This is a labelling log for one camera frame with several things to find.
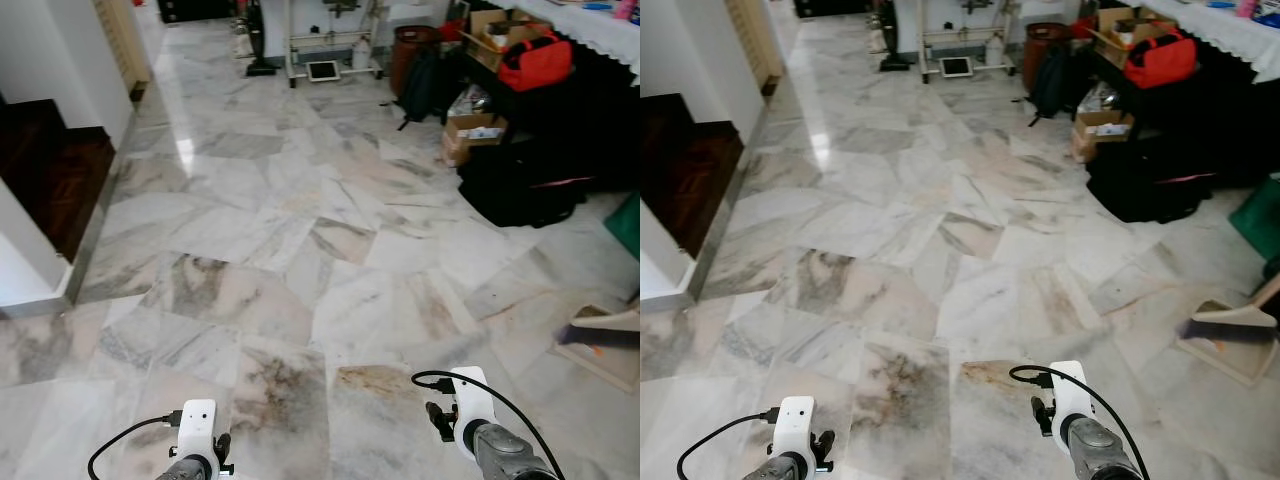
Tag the brown round barrel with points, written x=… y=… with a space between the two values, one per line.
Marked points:
x=410 y=55
x=1040 y=52

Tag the dark wooden staircase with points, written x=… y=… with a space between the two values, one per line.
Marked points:
x=60 y=170
x=690 y=165

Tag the light wooden door frame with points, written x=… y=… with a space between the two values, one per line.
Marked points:
x=755 y=38
x=125 y=40

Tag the black upright vacuum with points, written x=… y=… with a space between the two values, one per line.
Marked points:
x=262 y=65
x=894 y=60

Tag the white metal rack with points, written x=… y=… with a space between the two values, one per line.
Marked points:
x=335 y=30
x=965 y=28

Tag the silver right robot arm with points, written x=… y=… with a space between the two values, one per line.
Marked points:
x=510 y=455
x=1100 y=450

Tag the open brown cardboard box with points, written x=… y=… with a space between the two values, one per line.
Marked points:
x=1120 y=25
x=495 y=28

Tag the black backpack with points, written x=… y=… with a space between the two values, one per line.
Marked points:
x=430 y=88
x=1055 y=82

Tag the white lace tablecloth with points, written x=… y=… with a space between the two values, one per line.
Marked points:
x=1225 y=30
x=590 y=30

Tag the labelled cardboard box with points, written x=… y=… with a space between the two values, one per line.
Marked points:
x=1100 y=125
x=472 y=128

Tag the green plastic basket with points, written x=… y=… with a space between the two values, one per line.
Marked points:
x=626 y=228
x=1258 y=220

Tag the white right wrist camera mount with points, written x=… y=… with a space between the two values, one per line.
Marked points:
x=1070 y=395
x=472 y=400

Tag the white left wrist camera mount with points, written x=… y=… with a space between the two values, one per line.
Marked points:
x=198 y=425
x=797 y=420

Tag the purple bristle hand broom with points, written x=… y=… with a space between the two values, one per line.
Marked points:
x=1225 y=325

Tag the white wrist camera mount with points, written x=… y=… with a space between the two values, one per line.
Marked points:
x=472 y=400
x=797 y=420
x=1070 y=395
x=198 y=425

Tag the beige dustpan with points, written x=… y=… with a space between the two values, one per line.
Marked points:
x=610 y=365
x=1240 y=360

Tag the red fabric bag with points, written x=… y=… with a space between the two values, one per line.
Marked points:
x=535 y=62
x=1160 y=60

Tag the black suitcase with pink stripe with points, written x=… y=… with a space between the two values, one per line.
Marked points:
x=520 y=190
x=1150 y=185

